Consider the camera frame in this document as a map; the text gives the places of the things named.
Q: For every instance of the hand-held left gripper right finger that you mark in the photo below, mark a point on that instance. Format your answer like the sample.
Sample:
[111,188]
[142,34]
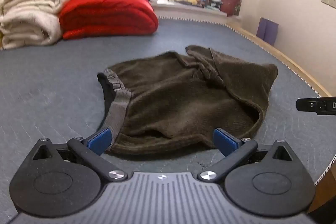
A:
[226,142]

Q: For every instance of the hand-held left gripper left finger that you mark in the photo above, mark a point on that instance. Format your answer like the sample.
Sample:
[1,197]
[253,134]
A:
[100,140]

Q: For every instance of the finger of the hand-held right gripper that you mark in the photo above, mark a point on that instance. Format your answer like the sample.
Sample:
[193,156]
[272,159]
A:
[312,105]

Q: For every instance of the grey quilted mattress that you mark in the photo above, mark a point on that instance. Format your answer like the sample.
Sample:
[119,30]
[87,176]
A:
[52,82]

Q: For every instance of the purple foam block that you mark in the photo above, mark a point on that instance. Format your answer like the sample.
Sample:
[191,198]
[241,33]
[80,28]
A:
[272,33]
[261,28]

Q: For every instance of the red folded blanket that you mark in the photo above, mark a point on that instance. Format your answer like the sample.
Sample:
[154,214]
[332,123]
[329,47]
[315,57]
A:
[110,15]

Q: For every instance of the panda plush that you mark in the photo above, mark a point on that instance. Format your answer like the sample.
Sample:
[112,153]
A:
[216,0]

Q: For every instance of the cream folded blanket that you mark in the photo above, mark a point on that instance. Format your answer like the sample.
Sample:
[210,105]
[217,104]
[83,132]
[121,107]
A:
[29,16]

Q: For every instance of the wooden bed frame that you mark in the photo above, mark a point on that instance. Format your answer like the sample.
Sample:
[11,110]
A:
[283,54]

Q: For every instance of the wall switch plate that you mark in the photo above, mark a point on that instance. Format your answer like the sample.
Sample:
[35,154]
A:
[329,0]

